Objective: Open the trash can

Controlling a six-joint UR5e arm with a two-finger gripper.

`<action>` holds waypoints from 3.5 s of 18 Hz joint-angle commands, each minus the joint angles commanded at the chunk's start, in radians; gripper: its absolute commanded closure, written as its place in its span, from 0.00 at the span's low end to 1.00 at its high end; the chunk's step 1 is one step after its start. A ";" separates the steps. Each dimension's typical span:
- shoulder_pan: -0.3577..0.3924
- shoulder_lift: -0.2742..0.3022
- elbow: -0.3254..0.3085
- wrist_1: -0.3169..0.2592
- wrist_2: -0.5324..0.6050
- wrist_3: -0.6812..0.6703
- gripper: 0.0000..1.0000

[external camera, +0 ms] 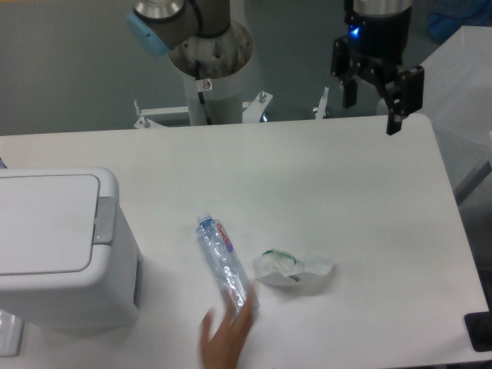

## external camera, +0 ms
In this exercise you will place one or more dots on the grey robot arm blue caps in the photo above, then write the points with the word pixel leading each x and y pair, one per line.
pixel 161 26

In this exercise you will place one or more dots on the white middle clamp bracket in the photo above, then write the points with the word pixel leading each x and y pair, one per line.
pixel 255 111

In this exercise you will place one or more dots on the white right clamp bracket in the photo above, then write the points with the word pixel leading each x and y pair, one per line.
pixel 321 111

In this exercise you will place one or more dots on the blurred human hand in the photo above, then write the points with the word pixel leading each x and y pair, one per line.
pixel 223 349

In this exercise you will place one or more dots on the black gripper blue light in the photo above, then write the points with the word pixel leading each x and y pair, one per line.
pixel 380 36

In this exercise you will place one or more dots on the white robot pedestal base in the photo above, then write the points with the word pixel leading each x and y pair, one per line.
pixel 211 72

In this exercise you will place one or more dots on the white covered side table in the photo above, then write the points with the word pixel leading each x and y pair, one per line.
pixel 457 100

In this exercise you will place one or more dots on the crumpled white plastic wrapper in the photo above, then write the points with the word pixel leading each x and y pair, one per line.
pixel 282 270

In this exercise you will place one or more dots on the white push-button trash can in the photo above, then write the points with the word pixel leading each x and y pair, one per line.
pixel 69 259

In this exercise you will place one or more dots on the clear plastic box lower left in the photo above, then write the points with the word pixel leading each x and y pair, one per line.
pixel 11 334

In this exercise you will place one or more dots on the blue plastic bag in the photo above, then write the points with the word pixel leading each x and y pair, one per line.
pixel 441 27

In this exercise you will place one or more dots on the white left clamp bracket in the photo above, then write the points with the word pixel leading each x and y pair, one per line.
pixel 161 117

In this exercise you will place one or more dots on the clear crushed plastic water bottle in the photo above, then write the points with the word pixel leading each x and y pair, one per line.
pixel 223 262

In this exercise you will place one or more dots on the white clamp bracket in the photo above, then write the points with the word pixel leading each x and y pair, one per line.
pixel 255 111
pixel 161 117
pixel 321 111

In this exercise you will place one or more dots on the black device at table edge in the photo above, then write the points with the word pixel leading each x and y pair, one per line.
pixel 479 330

